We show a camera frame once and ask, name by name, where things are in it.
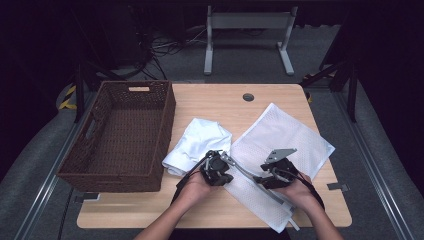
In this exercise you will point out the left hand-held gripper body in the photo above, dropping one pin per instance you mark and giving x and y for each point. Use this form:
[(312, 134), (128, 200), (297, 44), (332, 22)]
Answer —
[(216, 170)]

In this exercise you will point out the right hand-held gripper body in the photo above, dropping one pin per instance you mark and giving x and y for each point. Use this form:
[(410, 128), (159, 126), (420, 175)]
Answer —
[(281, 171)]

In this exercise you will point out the white shirt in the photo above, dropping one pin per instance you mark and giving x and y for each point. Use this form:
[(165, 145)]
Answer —
[(200, 140)]

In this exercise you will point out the white mesh laundry bag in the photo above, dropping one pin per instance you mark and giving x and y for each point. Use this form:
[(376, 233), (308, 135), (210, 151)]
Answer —
[(283, 133)]

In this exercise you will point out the person's left hand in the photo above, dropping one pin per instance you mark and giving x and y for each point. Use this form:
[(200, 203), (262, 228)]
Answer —
[(195, 190)]

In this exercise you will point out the person's right hand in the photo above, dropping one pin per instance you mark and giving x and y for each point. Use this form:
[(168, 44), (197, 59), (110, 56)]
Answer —
[(300, 195)]

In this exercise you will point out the brown wicker basket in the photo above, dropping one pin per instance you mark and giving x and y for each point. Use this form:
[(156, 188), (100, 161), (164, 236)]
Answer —
[(126, 133)]

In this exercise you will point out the black metal stand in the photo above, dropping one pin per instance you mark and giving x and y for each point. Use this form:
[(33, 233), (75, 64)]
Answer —
[(351, 93), (79, 90)]

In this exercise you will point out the yellow black hazard tape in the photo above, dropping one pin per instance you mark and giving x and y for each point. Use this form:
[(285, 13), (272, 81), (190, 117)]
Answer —
[(68, 100)]

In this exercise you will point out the grey metal table bracket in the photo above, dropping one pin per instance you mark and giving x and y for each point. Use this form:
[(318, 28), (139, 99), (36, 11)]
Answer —
[(337, 186), (87, 197)]

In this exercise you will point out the metal floor rail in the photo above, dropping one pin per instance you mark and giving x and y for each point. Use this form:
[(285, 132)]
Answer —
[(373, 163), (43, 190)]

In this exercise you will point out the grey metal table frame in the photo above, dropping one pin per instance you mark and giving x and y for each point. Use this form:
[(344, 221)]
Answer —
[(250, 21)]

